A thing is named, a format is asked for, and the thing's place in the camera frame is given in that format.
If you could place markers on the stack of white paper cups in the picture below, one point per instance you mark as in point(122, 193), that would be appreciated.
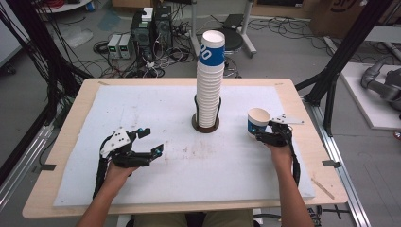
point(209, 88)

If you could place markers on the grey power supply unit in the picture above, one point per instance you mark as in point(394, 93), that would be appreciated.
point(125, 45)
point(113, 45)

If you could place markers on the black computer tower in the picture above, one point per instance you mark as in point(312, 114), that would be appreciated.
point(163, 28)
point(142, 34)

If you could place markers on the brown cardboard box black print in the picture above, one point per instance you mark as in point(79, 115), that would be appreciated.
point(337, 15)

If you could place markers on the black tape strip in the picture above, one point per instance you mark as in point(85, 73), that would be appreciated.
point(45, 167)
point(331, 163)

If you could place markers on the person's left hand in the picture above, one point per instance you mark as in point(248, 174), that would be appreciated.
point(116, 176)

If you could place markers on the small white box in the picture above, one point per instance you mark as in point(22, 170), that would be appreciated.
point(147, 14)

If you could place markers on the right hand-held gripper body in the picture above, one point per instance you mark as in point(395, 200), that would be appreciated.
point(279, 135)

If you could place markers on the person's khaki trousers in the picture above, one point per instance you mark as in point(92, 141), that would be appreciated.
point(164, 220)

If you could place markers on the aluminium floor rail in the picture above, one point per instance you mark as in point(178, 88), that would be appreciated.
point(340, 170)

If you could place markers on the dark metal cup holder stand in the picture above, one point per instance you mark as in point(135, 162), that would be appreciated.
point(205, 129)

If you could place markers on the blue label paper cup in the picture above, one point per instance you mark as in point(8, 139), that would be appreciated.
point(258, 121)

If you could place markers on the person's right hand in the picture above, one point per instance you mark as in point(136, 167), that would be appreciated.
point(280, 157)

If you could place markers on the white foam mat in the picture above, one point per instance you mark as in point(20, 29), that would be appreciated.
point(157, 183)

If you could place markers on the thin wooden stick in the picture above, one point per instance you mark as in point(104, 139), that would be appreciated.
point(323, 189)

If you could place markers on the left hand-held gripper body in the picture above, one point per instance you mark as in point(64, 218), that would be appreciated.
point(118, 143)

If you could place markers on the black metal frame post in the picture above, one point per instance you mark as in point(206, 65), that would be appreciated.
point(353, 41)
point(34, 41)

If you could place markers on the flat black case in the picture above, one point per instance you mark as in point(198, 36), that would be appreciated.
point(232, 21)

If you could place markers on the round black stool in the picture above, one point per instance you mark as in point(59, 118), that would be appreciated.
point(234, 39)

